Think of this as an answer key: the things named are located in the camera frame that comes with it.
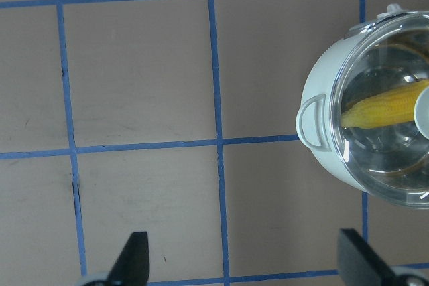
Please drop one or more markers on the glass pot lid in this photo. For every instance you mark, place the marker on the glass pot lid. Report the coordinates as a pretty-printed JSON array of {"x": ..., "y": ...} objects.
[{"x": 388, "y": 162}]

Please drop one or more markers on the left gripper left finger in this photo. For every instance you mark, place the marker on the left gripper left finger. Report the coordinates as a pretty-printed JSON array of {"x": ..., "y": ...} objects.
[{"x": 130, "y": 268}]

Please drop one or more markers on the pale green cooking pot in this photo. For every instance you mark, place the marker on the pale green cooking pot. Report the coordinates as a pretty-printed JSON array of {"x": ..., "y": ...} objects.
[{"x": 313, "y": 118}]

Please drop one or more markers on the yellow corn cob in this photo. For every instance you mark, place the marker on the yellow corn cob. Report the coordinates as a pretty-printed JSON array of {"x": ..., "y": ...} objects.
[{"x": 388, "y": 108}]

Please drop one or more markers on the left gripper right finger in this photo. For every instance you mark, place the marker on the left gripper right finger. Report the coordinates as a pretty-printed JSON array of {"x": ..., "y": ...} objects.
[{"x": 359, "y": 264}]

